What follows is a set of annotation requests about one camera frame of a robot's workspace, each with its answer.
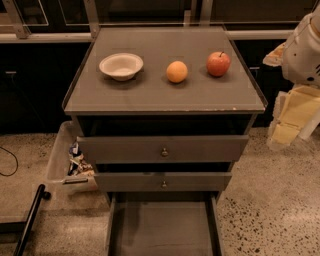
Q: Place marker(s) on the metal railing frame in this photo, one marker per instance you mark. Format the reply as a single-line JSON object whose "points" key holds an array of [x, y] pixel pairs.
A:
{"points": [[84, 19]]}

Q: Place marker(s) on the grey drawer cabinet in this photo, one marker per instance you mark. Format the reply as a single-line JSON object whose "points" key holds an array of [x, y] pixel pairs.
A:
{"points": [[150, 105]]}

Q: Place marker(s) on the orange fruit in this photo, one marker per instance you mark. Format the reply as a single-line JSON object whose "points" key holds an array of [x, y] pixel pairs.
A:
{"points": [[176, 72]]}

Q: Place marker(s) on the white post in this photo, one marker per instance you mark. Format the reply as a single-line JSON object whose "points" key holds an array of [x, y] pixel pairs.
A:
{"points": [[309, 128]]}

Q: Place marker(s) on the grey middle drawer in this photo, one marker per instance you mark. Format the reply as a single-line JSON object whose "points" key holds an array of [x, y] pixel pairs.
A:
{"points": [[163, 181]]}

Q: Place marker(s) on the black metal stand leg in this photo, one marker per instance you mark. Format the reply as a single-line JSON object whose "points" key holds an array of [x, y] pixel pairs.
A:
{"points": [[22, 229]]}

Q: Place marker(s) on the white paper bowl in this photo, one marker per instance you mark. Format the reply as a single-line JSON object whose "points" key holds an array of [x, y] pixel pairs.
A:
{"points": [[121, 66]]}

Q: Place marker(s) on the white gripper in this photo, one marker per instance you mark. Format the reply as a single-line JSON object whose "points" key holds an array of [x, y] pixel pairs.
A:
{"points": [[302, 58]]}

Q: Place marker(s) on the red apple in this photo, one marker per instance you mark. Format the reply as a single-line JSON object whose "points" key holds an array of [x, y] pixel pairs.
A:
{"points": [[218, 64]]}

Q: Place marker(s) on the grey top drawer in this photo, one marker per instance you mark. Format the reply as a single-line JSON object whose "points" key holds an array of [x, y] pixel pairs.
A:
{"points": [[162, 149]]}

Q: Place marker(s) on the grey open bottom drawer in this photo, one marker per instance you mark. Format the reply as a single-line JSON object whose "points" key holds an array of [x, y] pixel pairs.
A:
{"points": [[163, 224]]}

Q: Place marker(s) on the snack packets in bin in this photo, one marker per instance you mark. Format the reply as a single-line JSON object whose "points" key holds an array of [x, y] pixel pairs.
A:
{"points": [[78, 164]]}

